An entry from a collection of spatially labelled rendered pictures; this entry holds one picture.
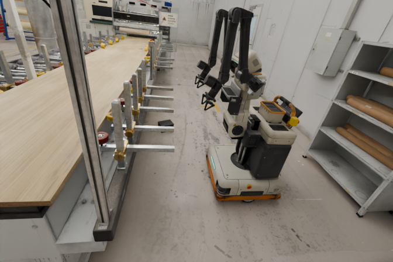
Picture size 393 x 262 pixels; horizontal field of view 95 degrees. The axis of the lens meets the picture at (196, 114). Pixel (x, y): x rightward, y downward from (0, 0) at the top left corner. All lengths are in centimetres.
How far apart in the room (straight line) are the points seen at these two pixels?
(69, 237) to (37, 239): 11
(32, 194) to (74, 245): 32
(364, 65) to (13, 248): 311
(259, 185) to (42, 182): 158
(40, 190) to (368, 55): 290
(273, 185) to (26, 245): 172
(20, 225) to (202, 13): 1174
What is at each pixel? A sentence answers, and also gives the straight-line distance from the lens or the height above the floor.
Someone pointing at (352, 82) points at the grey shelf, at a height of 112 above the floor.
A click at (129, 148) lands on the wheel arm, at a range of 114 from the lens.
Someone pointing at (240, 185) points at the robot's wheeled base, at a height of 26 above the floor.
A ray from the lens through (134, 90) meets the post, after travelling 144.
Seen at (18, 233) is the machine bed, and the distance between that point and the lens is 112.
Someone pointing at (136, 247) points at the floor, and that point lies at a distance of 172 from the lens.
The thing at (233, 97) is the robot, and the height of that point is 104.
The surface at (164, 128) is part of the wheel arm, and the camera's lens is 133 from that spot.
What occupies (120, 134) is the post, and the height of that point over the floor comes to 96.
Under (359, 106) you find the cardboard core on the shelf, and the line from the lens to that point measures 253.
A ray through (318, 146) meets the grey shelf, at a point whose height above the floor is 18.
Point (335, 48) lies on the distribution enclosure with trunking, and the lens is 315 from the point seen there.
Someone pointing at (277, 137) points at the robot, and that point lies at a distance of 161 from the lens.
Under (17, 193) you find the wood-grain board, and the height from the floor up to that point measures 90.
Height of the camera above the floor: 154
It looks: 28 degrees down
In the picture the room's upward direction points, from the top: 8 degrees clockwise
